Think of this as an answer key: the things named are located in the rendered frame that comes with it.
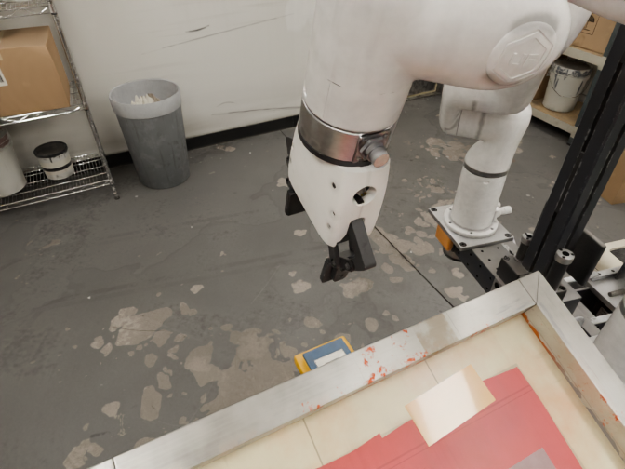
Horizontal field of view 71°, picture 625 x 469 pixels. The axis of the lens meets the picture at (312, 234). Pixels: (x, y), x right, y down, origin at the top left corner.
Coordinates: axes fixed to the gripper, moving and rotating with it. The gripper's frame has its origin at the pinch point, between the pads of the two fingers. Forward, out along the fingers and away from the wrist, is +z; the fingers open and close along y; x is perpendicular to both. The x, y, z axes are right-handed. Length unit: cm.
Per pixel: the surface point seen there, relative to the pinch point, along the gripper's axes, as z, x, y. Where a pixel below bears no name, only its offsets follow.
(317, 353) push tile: 55, -11, 3
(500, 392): 12.0, -16.7, -21.4
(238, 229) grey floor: 197, -42, 135
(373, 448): 12.1, 0.8, -20.3
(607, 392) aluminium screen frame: 8.7, -27.0, -26.8
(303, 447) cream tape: 11.9, 7.7, -17.1
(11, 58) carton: 122, 52, 232
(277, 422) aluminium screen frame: 8.2, 9.9, -14.3
